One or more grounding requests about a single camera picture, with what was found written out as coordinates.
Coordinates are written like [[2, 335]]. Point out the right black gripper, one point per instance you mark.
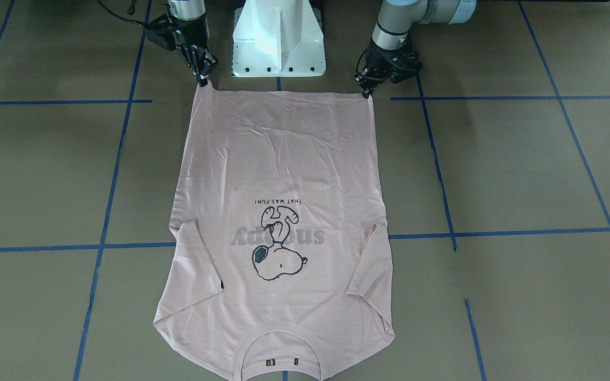
[[190, 40]]

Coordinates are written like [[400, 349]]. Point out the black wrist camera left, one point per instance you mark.
[[405, 66]]

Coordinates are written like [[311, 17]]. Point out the pink Snoopy t-shirt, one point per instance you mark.
[[282, 258]]

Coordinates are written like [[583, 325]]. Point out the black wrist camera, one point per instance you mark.
[[405, 66], [161, 32]]

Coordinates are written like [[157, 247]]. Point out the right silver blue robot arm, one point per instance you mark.
[[188, 10]]

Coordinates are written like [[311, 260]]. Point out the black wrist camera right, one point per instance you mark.
[[161, 32]]

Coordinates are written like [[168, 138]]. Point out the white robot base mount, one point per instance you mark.
[[277, 39]]

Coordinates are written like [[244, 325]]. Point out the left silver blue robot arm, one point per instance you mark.
[[396, 18]]

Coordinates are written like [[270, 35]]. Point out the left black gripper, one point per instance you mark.
[[380, 57]]

